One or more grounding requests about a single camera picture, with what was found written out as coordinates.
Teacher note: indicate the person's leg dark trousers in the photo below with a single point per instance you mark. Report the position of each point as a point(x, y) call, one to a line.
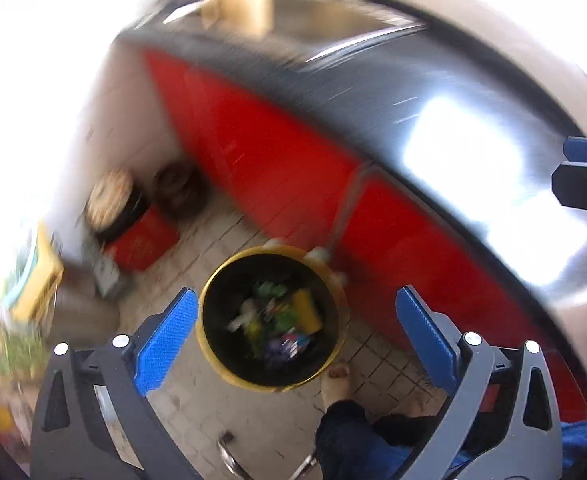
point(348, 446)

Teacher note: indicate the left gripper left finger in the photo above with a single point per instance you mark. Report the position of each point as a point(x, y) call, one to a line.
point(69, 436)

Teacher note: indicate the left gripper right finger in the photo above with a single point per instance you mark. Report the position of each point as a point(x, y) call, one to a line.
point(464, 365)

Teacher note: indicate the stainless steel sink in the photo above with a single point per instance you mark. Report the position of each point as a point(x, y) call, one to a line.
point(304, 33)

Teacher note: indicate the yellow trash bin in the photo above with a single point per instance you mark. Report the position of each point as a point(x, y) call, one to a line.
point(246, 322)

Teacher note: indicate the yellow sponge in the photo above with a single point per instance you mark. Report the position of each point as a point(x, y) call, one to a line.
point(307, 318)

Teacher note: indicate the red kitchen cabinet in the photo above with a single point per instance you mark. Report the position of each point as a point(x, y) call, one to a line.
point(296, 183)

